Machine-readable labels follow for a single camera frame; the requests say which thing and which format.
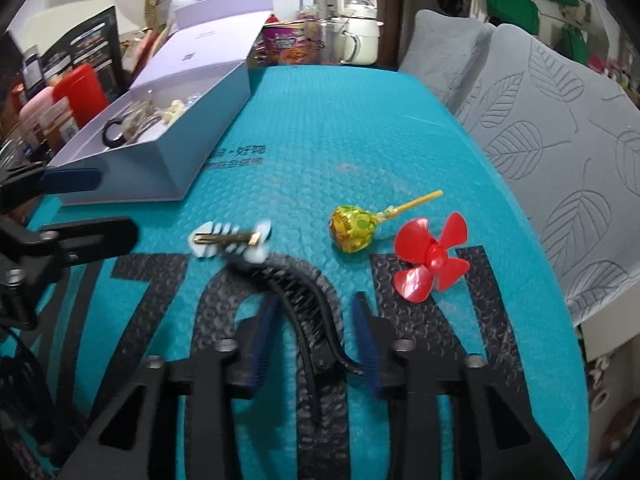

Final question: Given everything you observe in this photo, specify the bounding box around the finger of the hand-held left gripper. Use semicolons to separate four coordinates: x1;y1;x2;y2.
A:
0;162;102;213
0;216;139;286

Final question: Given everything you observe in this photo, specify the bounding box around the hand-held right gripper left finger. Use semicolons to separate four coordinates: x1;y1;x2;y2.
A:
60;295;281;480

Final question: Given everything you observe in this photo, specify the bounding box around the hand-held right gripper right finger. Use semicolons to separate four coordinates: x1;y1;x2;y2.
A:
350;292;576;480

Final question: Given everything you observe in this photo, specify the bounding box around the black banana clip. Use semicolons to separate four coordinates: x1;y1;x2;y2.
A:
227;254;368;426

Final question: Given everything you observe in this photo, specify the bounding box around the fishbone hair clip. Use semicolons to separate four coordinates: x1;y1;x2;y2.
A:
187;217;273;262

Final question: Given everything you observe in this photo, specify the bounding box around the red plastic propeller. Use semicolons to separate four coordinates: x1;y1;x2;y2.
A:
392;211;472;304

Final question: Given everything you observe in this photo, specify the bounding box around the yellow lollipop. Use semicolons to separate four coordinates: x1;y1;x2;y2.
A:
329;190;444;255

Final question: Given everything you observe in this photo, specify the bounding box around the white gift box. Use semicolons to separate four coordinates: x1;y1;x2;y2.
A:
47;0;276;207

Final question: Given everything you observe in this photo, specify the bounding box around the pink bottle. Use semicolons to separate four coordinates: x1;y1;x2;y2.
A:
17;86;81;148

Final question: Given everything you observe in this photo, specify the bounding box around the red canister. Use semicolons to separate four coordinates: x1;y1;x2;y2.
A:
52;64;110;133

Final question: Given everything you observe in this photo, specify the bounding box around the black snack pouch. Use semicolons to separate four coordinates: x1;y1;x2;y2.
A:
22;6;126;106

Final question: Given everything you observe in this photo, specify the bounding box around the woven fan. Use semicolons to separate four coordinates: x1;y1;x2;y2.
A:
144;0;188;31

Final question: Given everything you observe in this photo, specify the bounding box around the purple instant noodle cup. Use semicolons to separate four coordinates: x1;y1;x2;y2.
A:
262;20;311;66

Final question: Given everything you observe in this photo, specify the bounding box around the chair with grey leaf cover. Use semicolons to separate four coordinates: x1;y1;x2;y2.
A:
397;9;496;111
452;22;640;328

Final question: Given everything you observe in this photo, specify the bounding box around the glass pitcher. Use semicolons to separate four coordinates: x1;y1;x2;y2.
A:
320;17;361;63

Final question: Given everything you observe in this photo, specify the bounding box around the white electric pot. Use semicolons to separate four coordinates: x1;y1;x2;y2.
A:
332;0;386;66

